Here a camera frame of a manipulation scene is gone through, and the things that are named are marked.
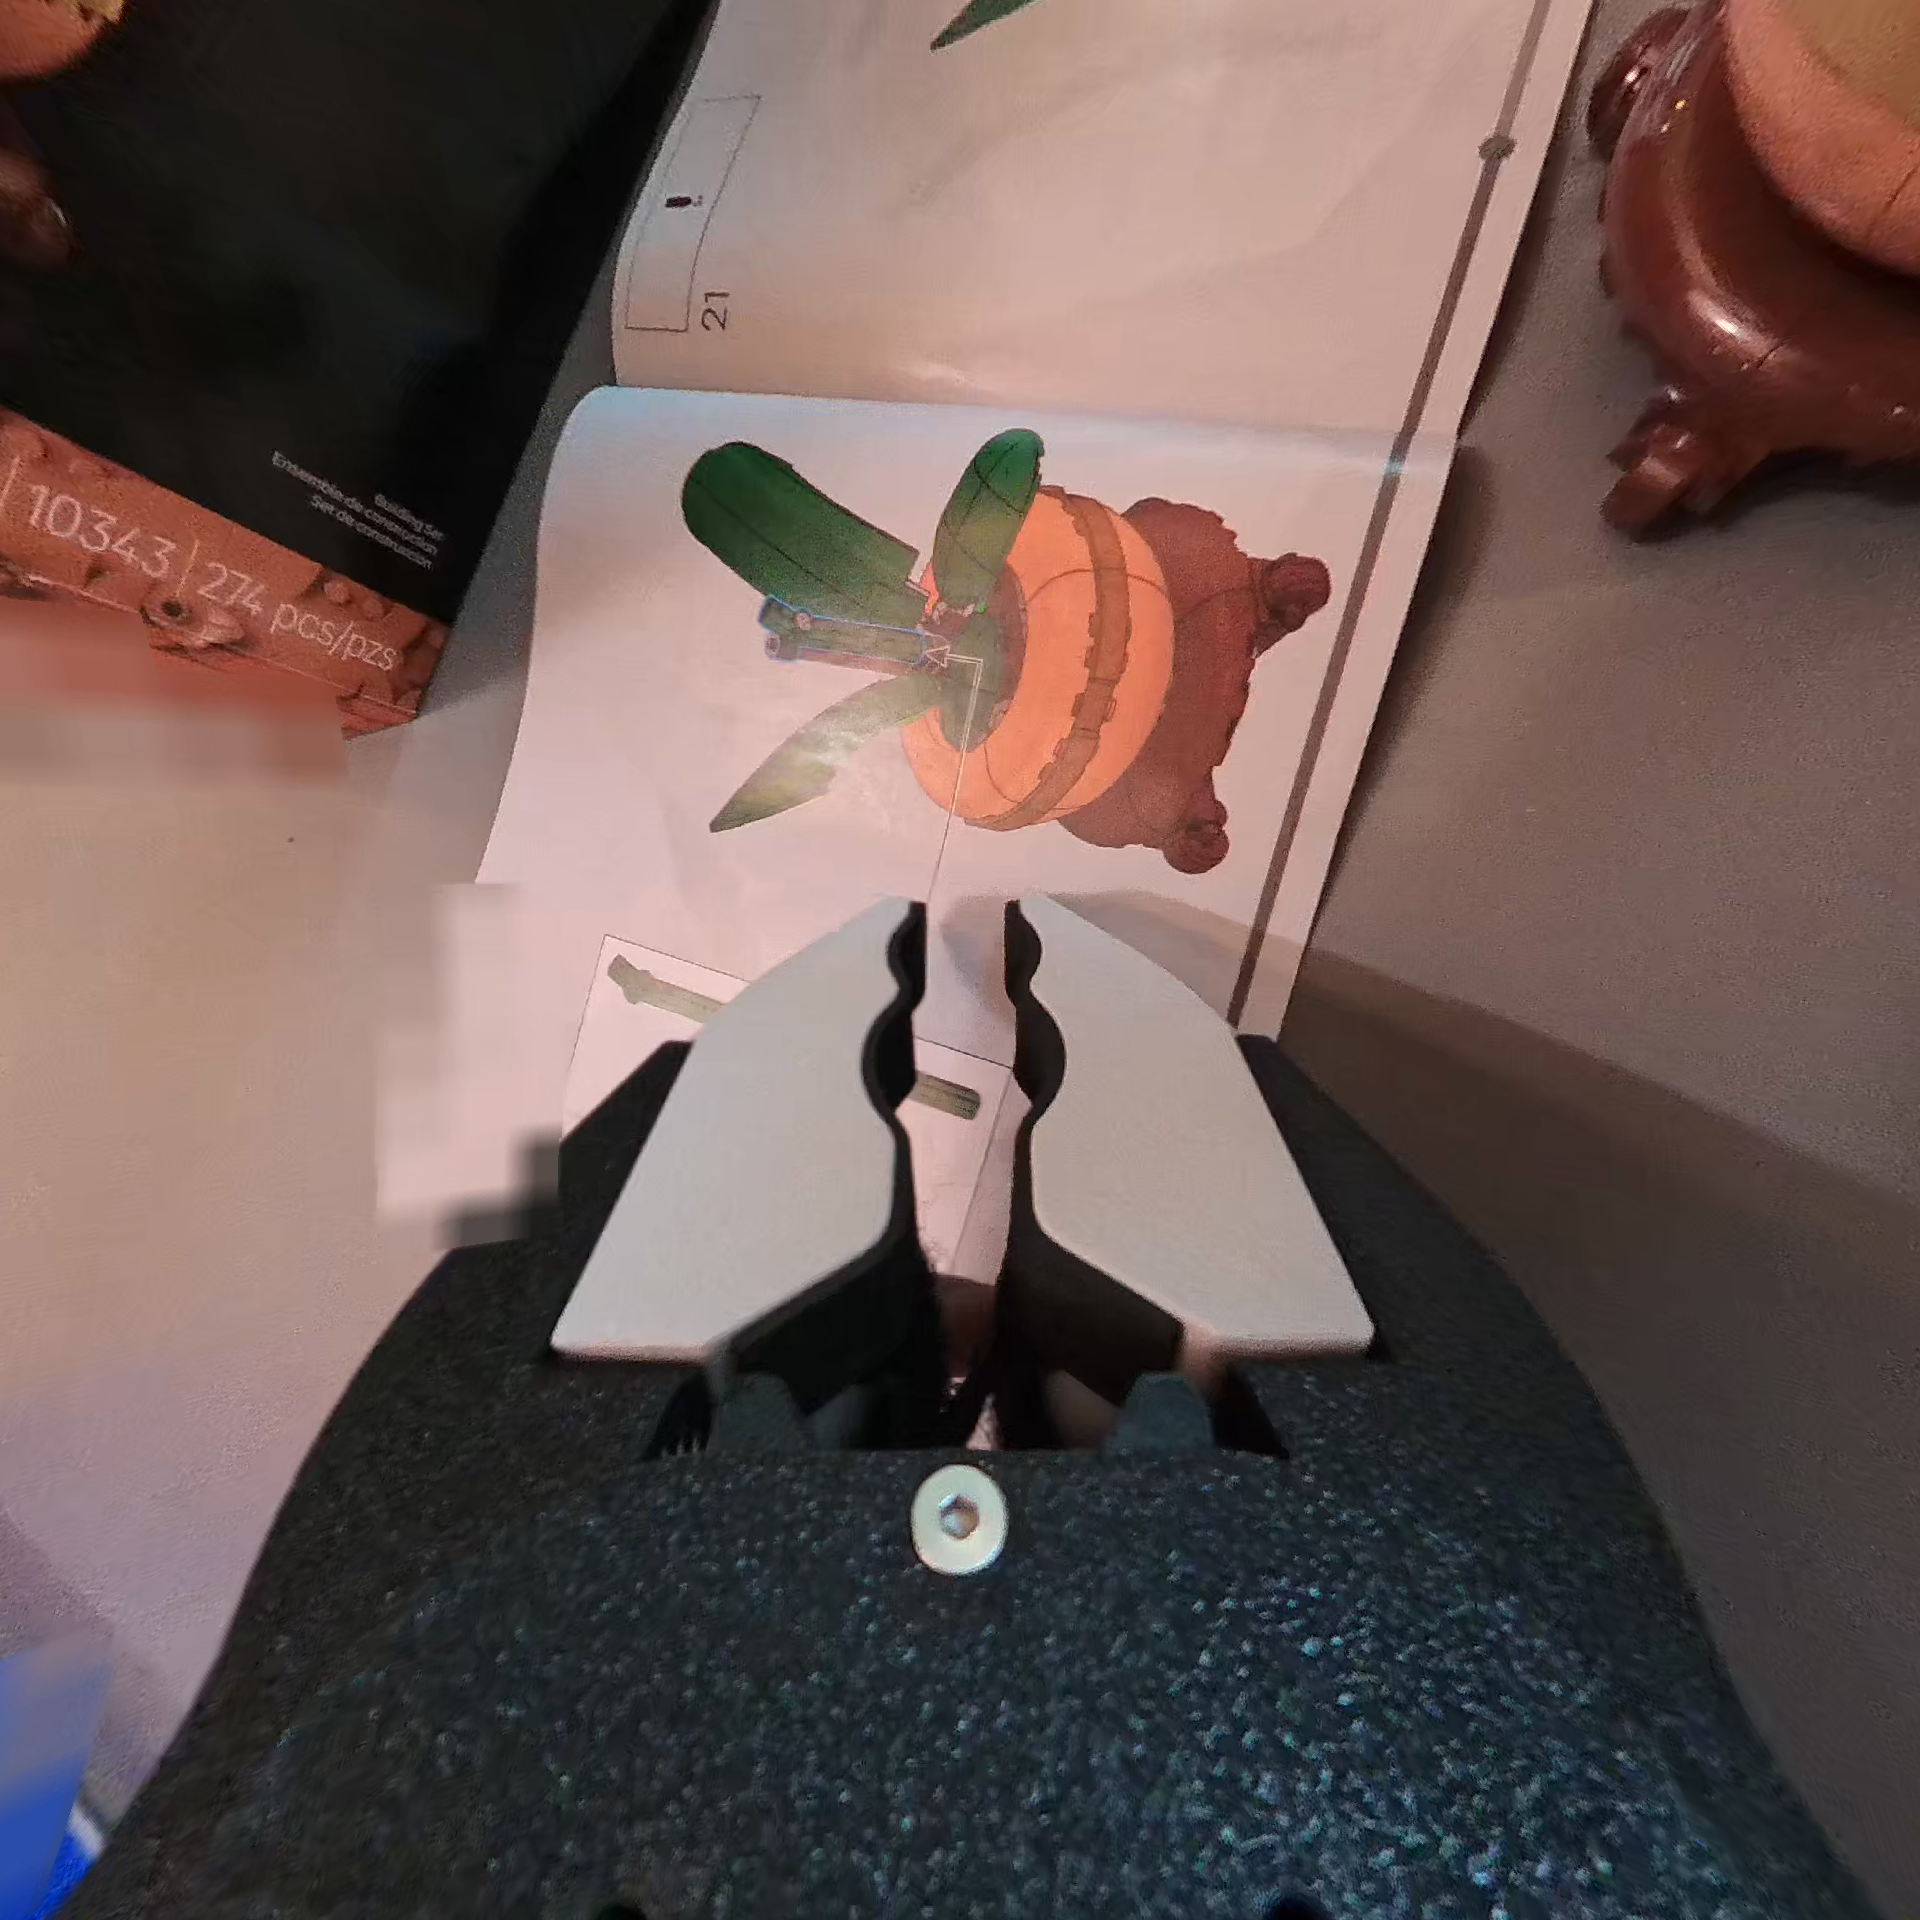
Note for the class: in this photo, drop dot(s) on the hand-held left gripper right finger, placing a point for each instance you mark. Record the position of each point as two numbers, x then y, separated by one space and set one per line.
1186 1184

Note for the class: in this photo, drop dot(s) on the toy orchid flowerpot model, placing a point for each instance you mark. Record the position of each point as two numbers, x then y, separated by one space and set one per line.
1771 299

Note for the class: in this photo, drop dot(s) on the grey desk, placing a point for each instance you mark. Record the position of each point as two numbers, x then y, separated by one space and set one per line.
1576 826

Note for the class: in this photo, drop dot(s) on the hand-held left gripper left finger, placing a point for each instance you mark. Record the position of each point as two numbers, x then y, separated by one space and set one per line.
734 1184

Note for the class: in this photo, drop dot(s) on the black orchid toy set box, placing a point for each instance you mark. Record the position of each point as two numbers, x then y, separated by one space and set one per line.
300 299

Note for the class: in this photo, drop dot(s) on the open building instruction booklet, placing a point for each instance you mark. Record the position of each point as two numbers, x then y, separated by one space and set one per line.
1050 271

